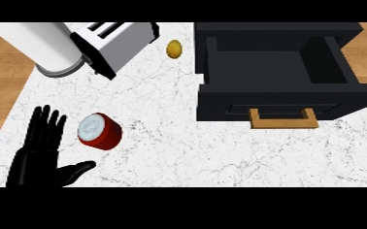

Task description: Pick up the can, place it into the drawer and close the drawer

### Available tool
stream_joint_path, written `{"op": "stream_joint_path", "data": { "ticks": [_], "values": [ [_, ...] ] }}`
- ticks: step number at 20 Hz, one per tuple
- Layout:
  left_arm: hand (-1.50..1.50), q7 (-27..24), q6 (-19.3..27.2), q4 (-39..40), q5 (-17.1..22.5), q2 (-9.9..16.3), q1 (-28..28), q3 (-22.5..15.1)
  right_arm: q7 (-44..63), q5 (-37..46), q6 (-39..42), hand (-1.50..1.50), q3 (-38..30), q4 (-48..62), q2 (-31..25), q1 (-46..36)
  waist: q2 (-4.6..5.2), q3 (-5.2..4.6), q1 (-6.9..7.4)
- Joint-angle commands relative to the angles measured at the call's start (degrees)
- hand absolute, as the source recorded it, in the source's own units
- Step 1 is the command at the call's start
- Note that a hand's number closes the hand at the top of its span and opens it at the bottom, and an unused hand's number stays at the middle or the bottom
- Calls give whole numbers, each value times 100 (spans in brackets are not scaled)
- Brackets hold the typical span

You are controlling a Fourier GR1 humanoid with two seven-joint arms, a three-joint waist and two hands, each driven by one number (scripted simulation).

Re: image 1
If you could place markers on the red can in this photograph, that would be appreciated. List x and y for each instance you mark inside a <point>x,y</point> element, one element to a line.
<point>100,133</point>

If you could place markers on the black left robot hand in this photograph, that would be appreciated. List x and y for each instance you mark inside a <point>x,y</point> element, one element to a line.
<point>37,161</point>

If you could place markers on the silver toaster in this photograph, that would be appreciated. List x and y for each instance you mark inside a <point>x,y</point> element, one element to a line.
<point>114,43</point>

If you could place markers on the yellow lemon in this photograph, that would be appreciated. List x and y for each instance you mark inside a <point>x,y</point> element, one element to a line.
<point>173,49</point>

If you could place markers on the black drawer front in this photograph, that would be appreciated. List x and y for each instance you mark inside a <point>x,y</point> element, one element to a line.
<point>281,105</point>

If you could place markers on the black drawer cabinet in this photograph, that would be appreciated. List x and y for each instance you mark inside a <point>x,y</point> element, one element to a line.
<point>281,58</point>

